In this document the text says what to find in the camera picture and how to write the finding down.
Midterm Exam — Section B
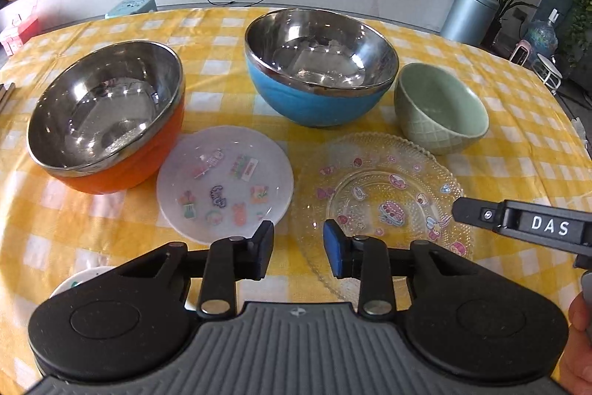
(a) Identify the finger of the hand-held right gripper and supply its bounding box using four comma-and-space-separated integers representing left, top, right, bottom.
452, 197, 508, 234

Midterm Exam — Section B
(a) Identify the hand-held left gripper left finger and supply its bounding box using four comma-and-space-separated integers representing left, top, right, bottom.
113, 219, 275, 320

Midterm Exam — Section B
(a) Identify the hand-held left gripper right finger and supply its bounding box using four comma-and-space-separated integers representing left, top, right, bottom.
323, 219, 482, 317

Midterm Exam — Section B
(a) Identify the clear glass plate with stickers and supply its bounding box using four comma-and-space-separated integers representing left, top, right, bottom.
291, 132, 475, 303

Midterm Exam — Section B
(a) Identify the white plate with stickers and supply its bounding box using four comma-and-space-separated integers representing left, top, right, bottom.
156, 125, 295, 245

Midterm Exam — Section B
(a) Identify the green ceramic bowl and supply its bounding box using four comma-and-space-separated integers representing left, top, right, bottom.
394, 63, 490, 156

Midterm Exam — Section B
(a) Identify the orange steel bowl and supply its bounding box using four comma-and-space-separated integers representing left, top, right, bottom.
26, 40, 186, 195

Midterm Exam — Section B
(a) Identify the blue steel bowl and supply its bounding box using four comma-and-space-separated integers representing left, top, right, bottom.
244, 9, 399, 128

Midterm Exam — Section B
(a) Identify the person's right hand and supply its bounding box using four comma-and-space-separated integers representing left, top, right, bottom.
568, 292, 592, 379

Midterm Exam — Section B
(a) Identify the yellow checked tablecloth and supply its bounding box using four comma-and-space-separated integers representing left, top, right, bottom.
0, 4, 592, 395

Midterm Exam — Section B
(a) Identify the white round stool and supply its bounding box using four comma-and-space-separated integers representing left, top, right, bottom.
532, 55, 562, 89

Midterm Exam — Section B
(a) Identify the pink small heater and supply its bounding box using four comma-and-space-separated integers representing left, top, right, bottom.
509, 39, 532, 65

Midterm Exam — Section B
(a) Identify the small white plate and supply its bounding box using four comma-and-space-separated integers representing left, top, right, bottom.
48, 265, 116, 298

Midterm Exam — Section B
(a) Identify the large water bottle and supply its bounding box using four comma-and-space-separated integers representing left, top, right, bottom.
522, 18, 558, 63

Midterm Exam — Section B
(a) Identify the grey-blue trash can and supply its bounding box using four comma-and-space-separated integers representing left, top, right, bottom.
453, 0, 500, 46

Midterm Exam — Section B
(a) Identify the leafy green climbing plant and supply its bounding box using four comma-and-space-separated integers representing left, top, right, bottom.
559, 0, 592, 67

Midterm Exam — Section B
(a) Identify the green plastic stool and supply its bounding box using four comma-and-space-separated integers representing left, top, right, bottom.
105, 0, 158, 20

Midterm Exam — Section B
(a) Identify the pink box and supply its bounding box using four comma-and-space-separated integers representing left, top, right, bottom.
0, 16, 40, 56

